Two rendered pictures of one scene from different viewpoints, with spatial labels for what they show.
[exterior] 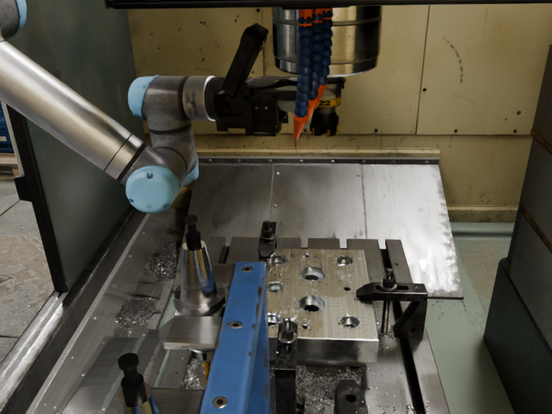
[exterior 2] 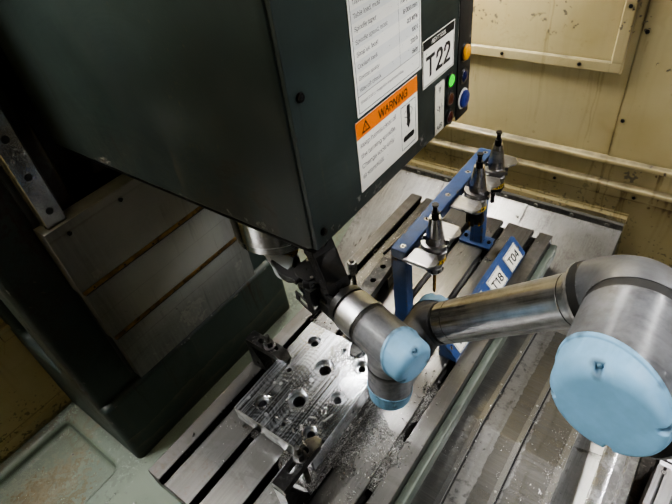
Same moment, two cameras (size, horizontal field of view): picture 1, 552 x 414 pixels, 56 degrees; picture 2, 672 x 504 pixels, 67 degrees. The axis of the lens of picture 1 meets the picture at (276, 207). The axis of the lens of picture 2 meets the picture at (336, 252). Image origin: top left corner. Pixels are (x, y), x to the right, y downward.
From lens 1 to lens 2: 145 cm
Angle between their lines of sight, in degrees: 103
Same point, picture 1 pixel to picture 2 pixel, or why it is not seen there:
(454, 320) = (138, 487)
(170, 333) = (455, 230)
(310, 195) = not seen: outside the picture
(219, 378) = (444, 201)
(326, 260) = (274, 408)
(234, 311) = (423, 224)
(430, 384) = (291, 327)
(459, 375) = not seen: hidden behind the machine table
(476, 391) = not seen: hidden behind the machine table
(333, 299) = (307, 364)
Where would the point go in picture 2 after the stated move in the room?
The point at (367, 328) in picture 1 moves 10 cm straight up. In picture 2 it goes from (309, 332) to (302, 306)
